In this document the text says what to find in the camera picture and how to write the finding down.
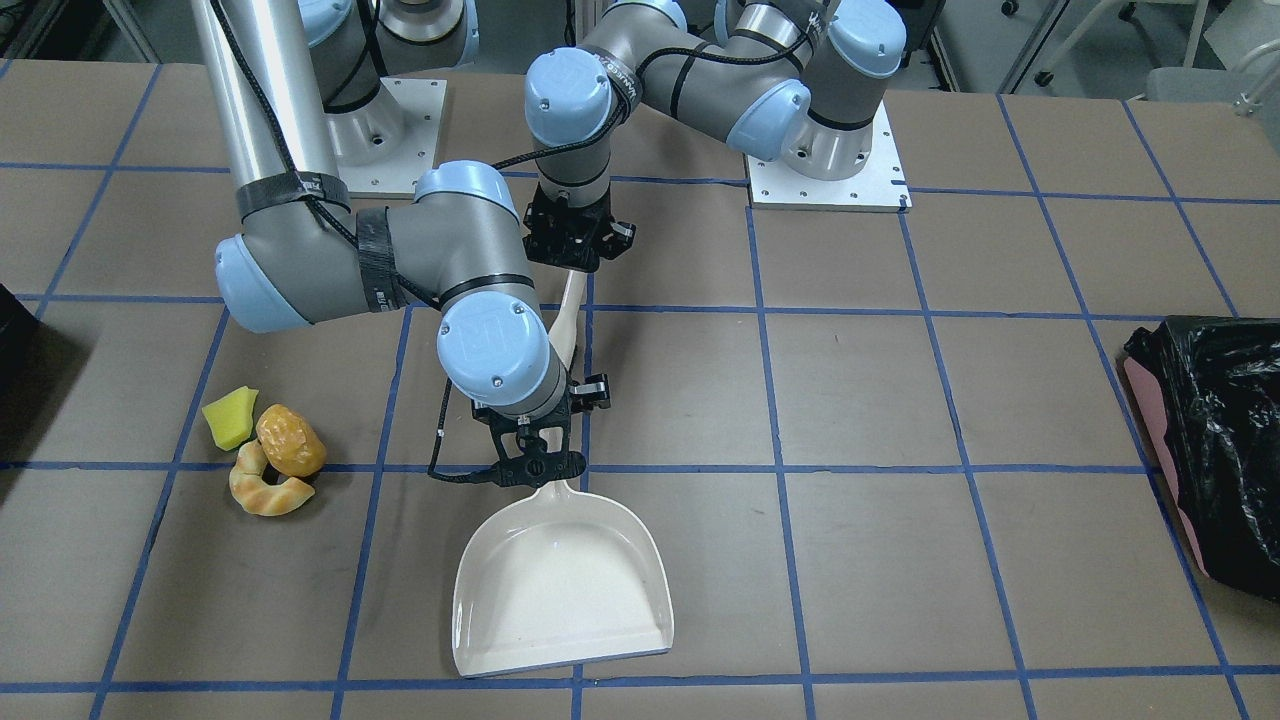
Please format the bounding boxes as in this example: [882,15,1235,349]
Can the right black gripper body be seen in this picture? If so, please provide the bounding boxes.
[470,373,611,488]

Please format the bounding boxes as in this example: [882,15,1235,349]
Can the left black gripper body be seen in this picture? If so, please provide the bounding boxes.
[524,188,636,273]

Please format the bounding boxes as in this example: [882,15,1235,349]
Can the white hand brush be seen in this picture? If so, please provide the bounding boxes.
[548,270,589,372]

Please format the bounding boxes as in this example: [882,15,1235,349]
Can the white plastic dustpan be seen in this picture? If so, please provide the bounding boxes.
[451,480,675,678]

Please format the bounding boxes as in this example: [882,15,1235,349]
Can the round brown bread roll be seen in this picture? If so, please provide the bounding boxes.
[256,404,326,478]

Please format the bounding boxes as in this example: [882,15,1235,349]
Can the toy croissant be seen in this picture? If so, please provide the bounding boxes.
[228,439,315,518]

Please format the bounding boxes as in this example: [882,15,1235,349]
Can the yellow sponge piece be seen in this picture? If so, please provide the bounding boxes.
[201,386,259,451]

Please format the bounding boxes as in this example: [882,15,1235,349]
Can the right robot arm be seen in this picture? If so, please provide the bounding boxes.
[193,1,608,487]

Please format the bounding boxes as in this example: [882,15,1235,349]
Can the black bag lined bin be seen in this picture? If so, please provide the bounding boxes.
[1123,316,1279,601]

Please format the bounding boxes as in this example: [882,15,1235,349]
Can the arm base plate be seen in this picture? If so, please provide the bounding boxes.
[324,78,447,199]
[746,102,913,213]

